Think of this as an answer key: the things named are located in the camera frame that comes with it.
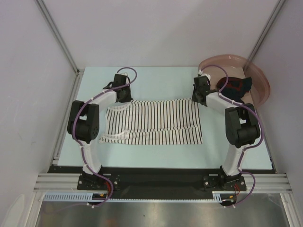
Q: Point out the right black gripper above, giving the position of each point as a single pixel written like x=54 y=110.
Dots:
x=194 y=98

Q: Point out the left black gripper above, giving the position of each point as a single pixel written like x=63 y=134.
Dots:
x=129 y=98

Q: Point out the black white striped tank top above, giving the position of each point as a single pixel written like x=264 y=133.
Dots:
x=171 y=122

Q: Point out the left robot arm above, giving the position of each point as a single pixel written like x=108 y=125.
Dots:
x=83 y=123

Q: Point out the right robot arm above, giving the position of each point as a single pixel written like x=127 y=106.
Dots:
x=242 y=124

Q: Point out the dark navy red tank top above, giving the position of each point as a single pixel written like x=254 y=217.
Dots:
x=236 y=88

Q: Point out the brown translucent plastic basin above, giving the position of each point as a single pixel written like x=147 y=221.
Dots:
x=236 y=66

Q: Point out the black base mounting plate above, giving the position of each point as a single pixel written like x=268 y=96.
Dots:
x=154 y=183

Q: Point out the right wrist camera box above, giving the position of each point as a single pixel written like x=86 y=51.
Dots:
x=201 y=73

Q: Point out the right aluminium frame post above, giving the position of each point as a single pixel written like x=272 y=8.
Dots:
x=266 y=29

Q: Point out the aluminium frame post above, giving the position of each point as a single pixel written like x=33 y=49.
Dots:
x=57 y=34
x=266 y=29

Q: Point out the right slotted cable duct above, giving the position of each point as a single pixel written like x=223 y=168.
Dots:
x=226 y=195

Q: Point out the slotted cable duct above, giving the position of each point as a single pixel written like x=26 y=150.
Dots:
x=226 y=195
x=76 y=196

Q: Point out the left aluminium frame post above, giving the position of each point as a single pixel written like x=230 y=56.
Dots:
x=57 y=34

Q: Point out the left slotted cable duct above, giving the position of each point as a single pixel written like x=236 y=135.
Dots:
x=76 y=196

